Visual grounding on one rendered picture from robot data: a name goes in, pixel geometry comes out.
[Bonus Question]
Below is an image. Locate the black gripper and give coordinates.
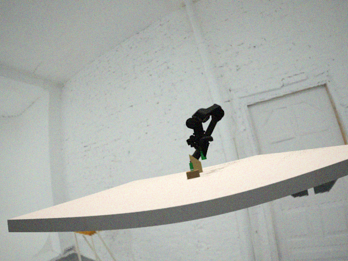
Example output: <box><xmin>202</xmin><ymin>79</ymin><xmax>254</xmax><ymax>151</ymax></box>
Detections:
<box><xmin>190</xmin><ymin>129</ymin><xmax>213</xmax><ymax>157</ymax></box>

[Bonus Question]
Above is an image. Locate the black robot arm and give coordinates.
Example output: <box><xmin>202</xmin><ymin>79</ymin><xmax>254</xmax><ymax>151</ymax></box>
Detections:
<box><xmin>186</xmin><ymin>104</ymin><xmax>225</xmax><ymax>160</ymax></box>

